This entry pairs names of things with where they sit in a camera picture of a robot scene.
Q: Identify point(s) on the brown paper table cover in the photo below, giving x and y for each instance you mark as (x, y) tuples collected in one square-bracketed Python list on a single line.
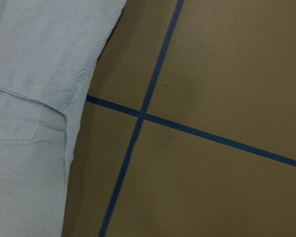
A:
[(189, 129)]

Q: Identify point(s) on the light blue striped shirt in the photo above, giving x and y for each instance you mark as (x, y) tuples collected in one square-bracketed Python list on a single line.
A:
[(48, 53)]

